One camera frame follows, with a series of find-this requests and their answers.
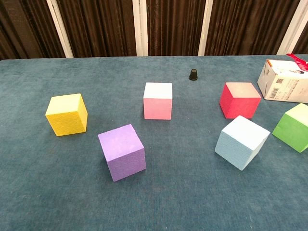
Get yellow foam cube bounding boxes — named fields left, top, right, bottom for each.
left=45, top=93, right=89, bottom=137

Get red foam cube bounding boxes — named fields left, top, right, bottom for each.
left=219, top=82, right=262, bottom=119

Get green foam cube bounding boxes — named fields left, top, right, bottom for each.
left=272, top=103, right=308, bottom=154

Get pink foam cube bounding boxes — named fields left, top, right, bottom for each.
left=143, top=82, right=173, bottom=120

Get purple foam cube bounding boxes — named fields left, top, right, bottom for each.
left=97, top=124, right=147, bottom=182

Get small black cap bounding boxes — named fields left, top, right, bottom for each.
left=188, top=68, right=199, bottom=81

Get teal felt table cover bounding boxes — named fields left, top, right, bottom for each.
left=0, top=54, right=308, bottom=231

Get light blue foam cube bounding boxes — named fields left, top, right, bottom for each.
left=214, top=115, right=271, bottom=171

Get dark brown curtain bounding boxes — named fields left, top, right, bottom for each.
left=0, top=0, right=308, bottom=61

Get white printed cardboard box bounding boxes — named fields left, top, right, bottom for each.
left=257, top=59, right=308, bottom=104

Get white frame post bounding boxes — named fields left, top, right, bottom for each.
left=197, top=0, right=214, bottom=56
left=46, top=0, right=74, bottom=58
left=276, top=0, right=308, bottom=55
left=132, top=0, right=149, bottom=57

